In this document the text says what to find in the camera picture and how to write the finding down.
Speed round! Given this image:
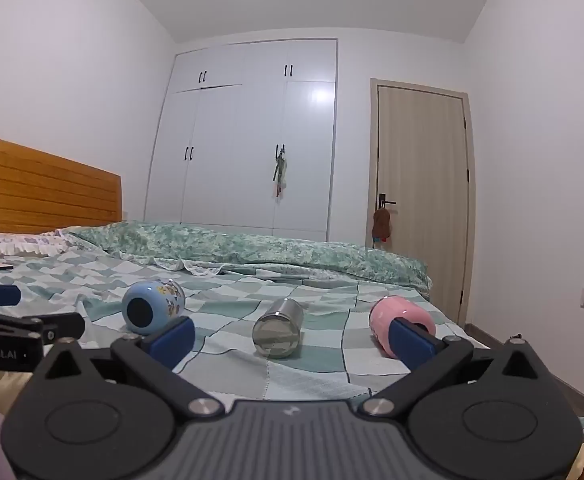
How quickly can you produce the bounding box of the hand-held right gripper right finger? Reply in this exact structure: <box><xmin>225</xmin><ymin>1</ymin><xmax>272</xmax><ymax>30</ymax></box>
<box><xmin>361</xmin><ymin>317</ymin><xmax>549</xmax><ymax>417</ymax></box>

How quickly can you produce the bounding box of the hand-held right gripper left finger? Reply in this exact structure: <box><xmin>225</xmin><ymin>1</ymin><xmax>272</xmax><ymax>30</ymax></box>
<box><xmin>32</xmin><ymin>316</ymin><xmax>225</xmax><ymax>419</ymax></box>

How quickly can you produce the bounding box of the pink cup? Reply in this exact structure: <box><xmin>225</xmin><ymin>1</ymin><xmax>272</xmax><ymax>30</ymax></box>
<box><xmin>369</xmin><ymin>296</ymin><xmax>437</xmax><ymax>360</ymax></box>

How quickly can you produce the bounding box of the blue floral cup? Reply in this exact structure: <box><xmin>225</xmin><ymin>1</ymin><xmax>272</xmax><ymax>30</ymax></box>
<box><xmin>121</xmin><ymin>278</ymin><xmax>187</xmax><ymax>336</ymax></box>

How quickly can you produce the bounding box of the stainless steel cup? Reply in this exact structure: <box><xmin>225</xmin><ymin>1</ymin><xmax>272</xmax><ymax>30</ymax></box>
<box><xmin>251</xmin><ymin>297</ymin><xmax>305</xmax><ymax>359</ymax></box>

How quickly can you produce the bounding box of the purple floral ruffled pillow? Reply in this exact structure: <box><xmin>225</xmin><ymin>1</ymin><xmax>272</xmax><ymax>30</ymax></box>
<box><xmin>0</xmin><ymin>220</ymin><xmax>89</xmax><ymax>259</ymax></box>

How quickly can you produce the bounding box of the checkered bed sheet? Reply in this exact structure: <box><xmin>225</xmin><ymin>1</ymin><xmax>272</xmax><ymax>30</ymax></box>
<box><xmin>0</xmin><ymin>245</ymin><xmax>493</xmax><ymax>402</ymax></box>

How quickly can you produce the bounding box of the wooden headboard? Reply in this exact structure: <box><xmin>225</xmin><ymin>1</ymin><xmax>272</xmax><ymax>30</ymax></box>
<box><xmin>0</xmin><ymin>131</ymin><xmax>123</xmax><ymax>235</ymax></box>

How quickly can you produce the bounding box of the green floral quilt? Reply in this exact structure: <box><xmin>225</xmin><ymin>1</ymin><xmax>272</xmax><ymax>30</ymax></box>
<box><xmin>59</xmin><ymin>220</ymin><xmax>433</xmax><ymax>292</ymax></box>

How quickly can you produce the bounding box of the beige wooden door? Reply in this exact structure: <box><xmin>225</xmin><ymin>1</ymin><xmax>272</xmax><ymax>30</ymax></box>
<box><xmin>370</xmin><ymin>78</ymin><xmax>476</xmax><ymax>327</ymax></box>

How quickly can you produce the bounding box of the white wardrobe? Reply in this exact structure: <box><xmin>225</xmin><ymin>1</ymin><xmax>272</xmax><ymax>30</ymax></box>
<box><xmin>144</xmin><ymin>38</ymin><xmax>339</xmax><ymax>242</ymax></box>

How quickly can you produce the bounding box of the brown pouch on door handle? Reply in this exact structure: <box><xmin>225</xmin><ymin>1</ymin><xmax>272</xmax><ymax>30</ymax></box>
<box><xmin>370</xmin><ymin>207</ymin><xmax>392</xmax><ymax>244</ymax></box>

